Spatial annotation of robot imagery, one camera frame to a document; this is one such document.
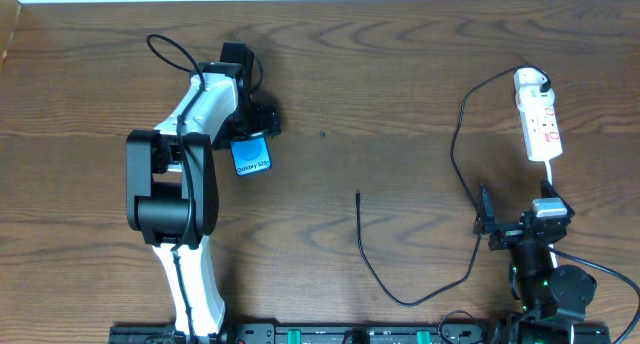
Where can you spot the white USB charger plug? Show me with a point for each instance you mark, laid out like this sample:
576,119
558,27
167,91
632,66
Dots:
531,84

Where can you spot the smartphone with blue screen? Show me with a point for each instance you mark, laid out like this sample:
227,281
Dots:
251,156

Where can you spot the white power strip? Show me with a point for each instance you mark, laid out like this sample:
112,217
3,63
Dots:
539,123

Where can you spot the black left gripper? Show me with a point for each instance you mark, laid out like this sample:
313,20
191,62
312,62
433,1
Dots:
265,119

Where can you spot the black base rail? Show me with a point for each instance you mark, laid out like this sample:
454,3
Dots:
266,333

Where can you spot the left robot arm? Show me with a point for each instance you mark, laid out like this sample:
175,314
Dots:
172,196

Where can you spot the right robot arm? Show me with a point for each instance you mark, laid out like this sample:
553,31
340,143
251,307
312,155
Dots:
554,298

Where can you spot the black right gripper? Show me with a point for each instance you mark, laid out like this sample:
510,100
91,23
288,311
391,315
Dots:
513,234

